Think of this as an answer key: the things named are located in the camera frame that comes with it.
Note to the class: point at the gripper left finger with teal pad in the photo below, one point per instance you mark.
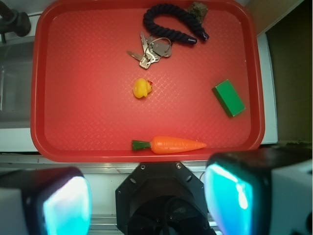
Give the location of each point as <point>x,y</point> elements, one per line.
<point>52,201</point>

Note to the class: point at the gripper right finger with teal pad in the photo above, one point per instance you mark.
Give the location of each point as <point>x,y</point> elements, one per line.
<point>267,191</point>

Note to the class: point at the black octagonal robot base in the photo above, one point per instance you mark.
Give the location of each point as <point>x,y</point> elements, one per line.
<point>162,199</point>

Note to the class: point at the green rectangular block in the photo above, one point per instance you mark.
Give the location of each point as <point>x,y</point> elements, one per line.
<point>229,98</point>

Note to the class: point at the orange toy carrot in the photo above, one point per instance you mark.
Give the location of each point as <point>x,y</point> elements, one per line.
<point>167,145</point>

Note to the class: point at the red plastic tray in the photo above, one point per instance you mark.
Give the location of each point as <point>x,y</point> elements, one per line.
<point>82,104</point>

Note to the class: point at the yellow rubber duck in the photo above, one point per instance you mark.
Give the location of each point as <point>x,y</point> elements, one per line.
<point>142,88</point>

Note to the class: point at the silver key bunch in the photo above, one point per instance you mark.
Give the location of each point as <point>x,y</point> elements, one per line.
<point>152,50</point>

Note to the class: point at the black clamp knob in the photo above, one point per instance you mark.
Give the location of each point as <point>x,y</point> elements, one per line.
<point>12,20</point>

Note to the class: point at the mossy brown rock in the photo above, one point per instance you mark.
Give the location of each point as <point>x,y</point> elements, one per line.
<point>198,10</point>

